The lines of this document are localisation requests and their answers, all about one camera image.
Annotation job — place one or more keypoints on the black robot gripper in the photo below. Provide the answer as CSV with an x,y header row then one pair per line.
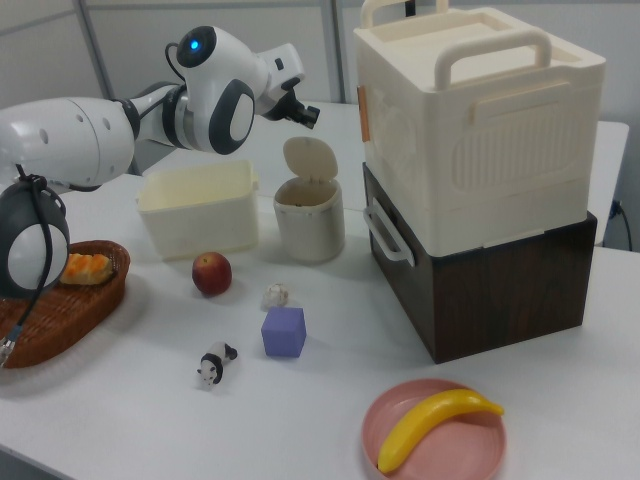
x,y
277,102

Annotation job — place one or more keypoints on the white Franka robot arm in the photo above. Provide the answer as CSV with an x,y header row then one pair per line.
x,y
90,135

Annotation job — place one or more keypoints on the small white lidded trash can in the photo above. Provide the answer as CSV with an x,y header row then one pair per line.
x,y
310,225

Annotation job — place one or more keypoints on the copper coloured latch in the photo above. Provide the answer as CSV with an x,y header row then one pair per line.
x,y
364,115

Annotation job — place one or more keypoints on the cream plastic tub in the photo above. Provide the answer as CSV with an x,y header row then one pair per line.
x,y
200,220

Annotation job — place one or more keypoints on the red apple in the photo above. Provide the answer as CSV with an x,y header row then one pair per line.
x,y
212,274

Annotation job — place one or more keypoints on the crumpled white paper ball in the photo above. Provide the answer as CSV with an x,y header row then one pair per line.
x,y
275,296

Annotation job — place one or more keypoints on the purple foam cube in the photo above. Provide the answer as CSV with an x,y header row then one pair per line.
x,y
283,335

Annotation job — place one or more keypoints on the orange glazed bread loaf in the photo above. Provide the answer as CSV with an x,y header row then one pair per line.
x,y
87,269

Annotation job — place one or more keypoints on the small panda figurine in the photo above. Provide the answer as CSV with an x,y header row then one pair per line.
x,y
216,365

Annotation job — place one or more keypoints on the dark brown wooden box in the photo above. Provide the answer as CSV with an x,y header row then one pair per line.
x,y
500,300

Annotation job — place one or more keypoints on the brown wicker basket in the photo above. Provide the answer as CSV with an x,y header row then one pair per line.
x,y
65,320

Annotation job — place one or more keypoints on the yellow banana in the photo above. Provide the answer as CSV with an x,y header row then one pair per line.
x,y
425,425

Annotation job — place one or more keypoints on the pink round plate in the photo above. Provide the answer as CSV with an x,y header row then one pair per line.
x,y
465,440

